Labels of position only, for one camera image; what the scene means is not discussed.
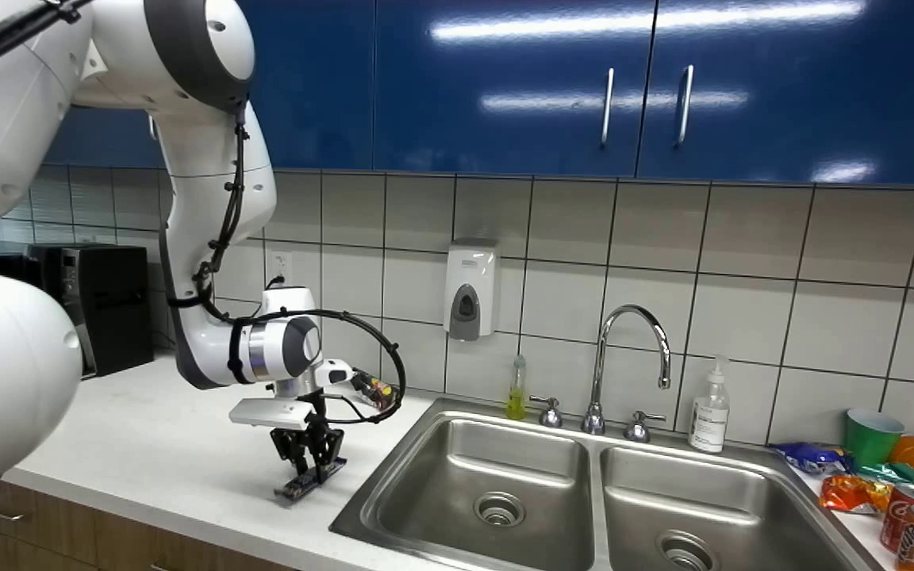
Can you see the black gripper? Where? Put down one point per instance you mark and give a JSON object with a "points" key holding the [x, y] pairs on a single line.
{"points": [[309, 416]]}

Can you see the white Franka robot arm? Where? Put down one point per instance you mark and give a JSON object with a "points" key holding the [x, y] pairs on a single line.
{"points": [[206, 190]]}

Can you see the stainless steel double sink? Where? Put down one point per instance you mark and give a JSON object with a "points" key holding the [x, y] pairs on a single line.
{"points": [[541, 463]]}

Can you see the green dish soap bottle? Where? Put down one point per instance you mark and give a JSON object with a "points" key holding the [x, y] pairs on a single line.
{"points": [[520, 401]]}

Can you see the wooden base cabinet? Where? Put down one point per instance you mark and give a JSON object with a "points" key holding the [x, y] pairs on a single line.
{"points": [[110, 535]]}

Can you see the chrome faucet knob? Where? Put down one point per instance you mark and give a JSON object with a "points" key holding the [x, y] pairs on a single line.
{"points": [[551, 412], [640, 427]]}

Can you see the black countertop appliance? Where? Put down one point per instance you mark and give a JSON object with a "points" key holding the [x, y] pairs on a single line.
{"points": [[120, 307]]}

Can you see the chrome gooseneck faucet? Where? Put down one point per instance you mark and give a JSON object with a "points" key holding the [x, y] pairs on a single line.
{"points": [[597, 369]]}

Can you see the clear pump soap bottle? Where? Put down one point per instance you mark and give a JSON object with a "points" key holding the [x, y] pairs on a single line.
{"points": [[709, 416]]}

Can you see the blue snack bag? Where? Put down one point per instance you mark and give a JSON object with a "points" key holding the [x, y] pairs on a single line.
{"points": [[807, 457]]}

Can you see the orange snack bag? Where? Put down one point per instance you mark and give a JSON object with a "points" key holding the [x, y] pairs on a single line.
{"points": [[848, 492]]}

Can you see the green cup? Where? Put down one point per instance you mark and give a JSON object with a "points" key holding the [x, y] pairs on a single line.
{"points": [[872, 433]]}

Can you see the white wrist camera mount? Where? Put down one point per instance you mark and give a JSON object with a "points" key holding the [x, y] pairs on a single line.
{"points": [[268, 412]]}

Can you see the white wall soap dispenser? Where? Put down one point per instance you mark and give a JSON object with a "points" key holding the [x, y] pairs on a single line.
{"points": [[470, 273]]}

